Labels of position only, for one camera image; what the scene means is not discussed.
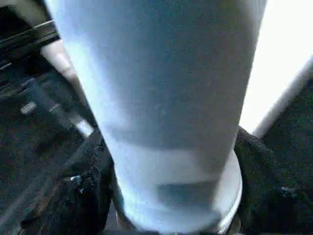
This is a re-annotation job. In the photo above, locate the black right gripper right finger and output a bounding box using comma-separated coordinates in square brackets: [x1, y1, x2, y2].
[234, 126, 313, 235]

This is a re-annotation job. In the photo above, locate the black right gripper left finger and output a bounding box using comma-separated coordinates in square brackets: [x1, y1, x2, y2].
[20, 136, 117, 235]

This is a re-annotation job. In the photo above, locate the white plastic table top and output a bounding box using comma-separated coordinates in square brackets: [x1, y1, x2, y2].
[239, 0, 313, 140]

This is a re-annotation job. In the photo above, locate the black work mat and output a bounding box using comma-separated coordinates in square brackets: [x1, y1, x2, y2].
[0, 5, 313, 235]

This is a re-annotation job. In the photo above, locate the black flat bar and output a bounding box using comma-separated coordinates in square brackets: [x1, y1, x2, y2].
[0, 20, 60, 55]

